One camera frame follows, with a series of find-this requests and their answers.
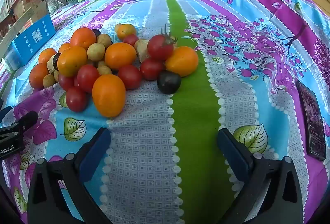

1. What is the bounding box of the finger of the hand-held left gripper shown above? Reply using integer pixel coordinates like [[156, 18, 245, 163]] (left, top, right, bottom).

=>
[[0, 110, 40, 137], [0, 106, 13, 119]]

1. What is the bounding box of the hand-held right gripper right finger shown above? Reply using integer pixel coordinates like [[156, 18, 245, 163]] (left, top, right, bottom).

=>
[[217, 128, 304, 224]]

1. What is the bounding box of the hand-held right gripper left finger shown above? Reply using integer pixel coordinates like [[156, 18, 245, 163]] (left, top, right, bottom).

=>
[[27, 127, 114, 224]]

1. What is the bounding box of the pile of mixed small fruit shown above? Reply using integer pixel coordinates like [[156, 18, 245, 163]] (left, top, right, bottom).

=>
[[29, 22, 199, 118]]

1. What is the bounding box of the floral striped bedsheet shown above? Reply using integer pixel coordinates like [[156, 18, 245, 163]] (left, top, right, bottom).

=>
[[0, 0, 330, 224]]

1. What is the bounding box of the blue and black product box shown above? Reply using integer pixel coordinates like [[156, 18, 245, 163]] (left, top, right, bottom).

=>
[[10, 14, 57, 65]]

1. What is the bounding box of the black smartphone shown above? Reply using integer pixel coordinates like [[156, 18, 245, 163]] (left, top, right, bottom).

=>
[[296, 80, 327, 161]]

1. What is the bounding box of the patterned mesh bag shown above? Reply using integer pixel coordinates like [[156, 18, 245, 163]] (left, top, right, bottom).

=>
[[46, 0, 65, 16]]

